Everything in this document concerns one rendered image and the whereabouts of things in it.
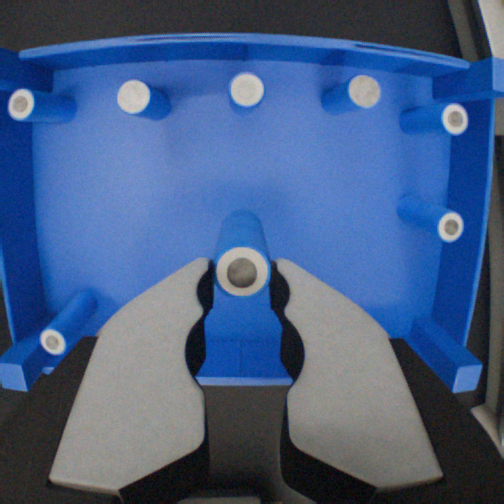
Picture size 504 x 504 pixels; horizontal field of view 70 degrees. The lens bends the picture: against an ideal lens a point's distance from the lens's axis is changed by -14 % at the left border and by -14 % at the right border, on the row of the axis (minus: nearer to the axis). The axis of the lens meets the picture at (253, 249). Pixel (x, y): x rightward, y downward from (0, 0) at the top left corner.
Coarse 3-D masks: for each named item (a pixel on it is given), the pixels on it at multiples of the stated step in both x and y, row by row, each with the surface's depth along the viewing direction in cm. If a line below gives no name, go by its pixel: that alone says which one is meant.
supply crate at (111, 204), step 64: (0, 64) 17; (64, 64) 22; (128, 64) 24; (192, 64) 24; (256, 64) 25; (320, 64) 24; (384, 64) 23; (448, 64) 20; (0, 128) 21; (64, 128) 25; (128, 128) 25; (192, 128) 25; (256, 128) 26; (320, 128) 26; (384, 128) 26; (0, 192) 21; (64, 192) 26; (128, 192) 26; (192, 192) 26; (256, 192) 27; (320, 192) 27; (384, 192) 27; (448, 192) 27; (0, 256) 22; (64, 256) 27; (128, 256) 27; (192, 256) 27; (320, 256) 28; (384, 256) 28; (448, 256) 27; (256, 320) 29; (384, 320) 29; (448, 320) 27; (256, 384) 24; (448, 384) 23
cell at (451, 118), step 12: (420, 108) 23; (432, 108) 21; (444, 108) 20; (456, 108) 20; (408, 120) 24; (420, 120) 22; (432, 120) 21; (444, 120) 20; (456, 120) 20; (408, 132) 25; (420, 132) 23; (432, 132) 22; (444, 132) 20; (456, 132) 20
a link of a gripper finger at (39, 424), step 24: (96, 336) 9; (72, 360) 8; (48, 384) 7; (72, 384) 7; (24, 408) 7; (48, 408) 7; (24, 432) 6; (48, 432) 6; (0, 456) 6; (24, 456) 6; (48, 456) 6; (0, 480) 5; (24, 480) 5; (48, 480) 6
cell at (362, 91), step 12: (348, 84) 19; (360, 84) 19; (372, 84) 19; (324, 96) 24; (336, 96) 21; (348, 96) 19; (360, 96) 19; (372, 96) 19; (324, 108) 25; (336, 108) 23; (348, 108) 21; (360, 108) 19
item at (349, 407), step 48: (288, 288) 11; (288, 336) 10; (336, 336) 9; (384, 336) 9; (336, 384) 8; (384, 384) 8; (288, 432) 7; (336, 432) 7; (384, 432) 7; (288, 480) 7; (336, 480) 6; (384, 480) 6; (432, 480) 6
